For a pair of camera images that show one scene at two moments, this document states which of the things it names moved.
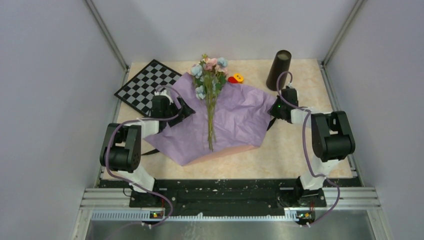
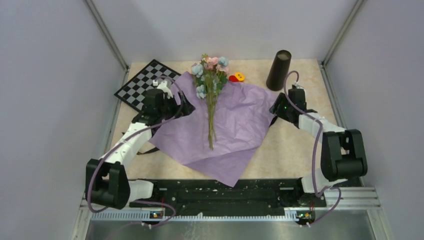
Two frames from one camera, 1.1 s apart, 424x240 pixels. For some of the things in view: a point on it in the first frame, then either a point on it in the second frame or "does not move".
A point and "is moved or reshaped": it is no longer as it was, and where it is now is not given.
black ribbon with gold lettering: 271,124 to 273,122
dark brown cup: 280,65 does not move
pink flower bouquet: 210,76 does not move
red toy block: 231,79 does not move
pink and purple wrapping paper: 242,114 is moved or reshaped
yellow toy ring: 239,78 does not move
